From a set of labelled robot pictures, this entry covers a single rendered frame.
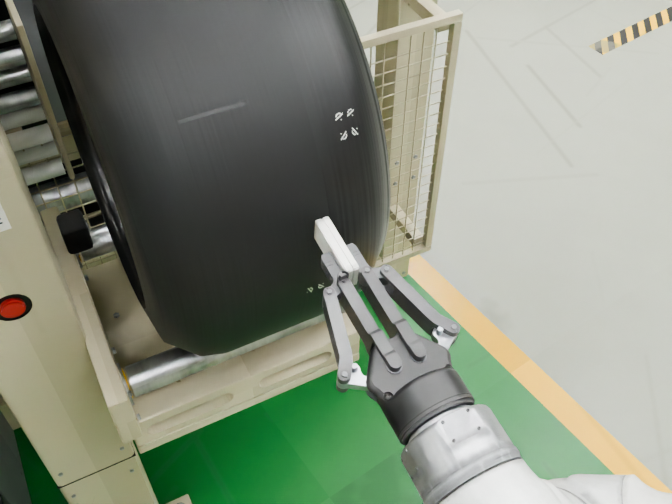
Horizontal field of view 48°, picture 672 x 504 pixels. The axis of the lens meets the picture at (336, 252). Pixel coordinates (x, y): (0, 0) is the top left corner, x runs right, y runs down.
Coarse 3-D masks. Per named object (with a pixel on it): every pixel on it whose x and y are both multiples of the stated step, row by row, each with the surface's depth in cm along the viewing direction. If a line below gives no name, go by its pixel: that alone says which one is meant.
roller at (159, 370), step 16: (320, 320) 111; (272, 336) 108; (176, 352) 104; (240, 352) 107; (128, 368) 102; (144, 368) 102; (160, 368) 102; (176, 368) 103; (192, 368) 104; (128, 384) 101; (144, 384) 102; (160, 384) 103
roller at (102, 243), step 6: (96, 228) 120; (102, 228) 120; (90, 234) 119; (96, 234) 119; (102, 234) 119; (108, 234) 119; (96, 240) 119; (102, 240) 119; (108, 240) 119; (96, 246) 119; (102, 246) 119; (108, 246) 120; (114, 246) 120; (84, 252) 118; (90, 252) 119; (96, 252) 119; (102, 252) 120; (108, 252) 121; (84, 258) 119; (90, 258) 120
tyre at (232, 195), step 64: (64, 0) 72; (128, 0) 70; (192, 0) 71; (256, 0) 73; (320, 0) 75; (64, 64) 75; (128, 64) 69; (192, 64) 70; (256, 64) 72; (320, 64) 74; (128, 128) 70; (192, 128) 70; (256, 128) 72; (320, 128) 74; (128, 192) 72; (192, 192) 71; (256, 192) 73; (320, 192) 76; (384, 192) 83; (128, 256) 109; (192, 256) 74; (256, 256) 77; (320, 256) 81; (192, 320) 81; (256, 320) 84
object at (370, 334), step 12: (348, 276) 72; (348, 288) 71; (348, 300) 71; (360, 300) 71; (348, 312) 72; (360, 312) 70; (360, 324) 70; (372, 324) 69; (360, 336) 71; (372, 336) 68; (384, 336) 68; (384, 348) 67; (384, 360) 67; (396, 360) 67
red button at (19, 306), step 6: (6, 300) 91; (12, 300) 91; (18, 300) 91; (0, 306) 91; (6, 306) 91; (12, 306) 91; (18, 306) 91; (24, 306) 92; (0, 312) 91; (6, 312) 91; (12, 312) 92; (18, 312) 92
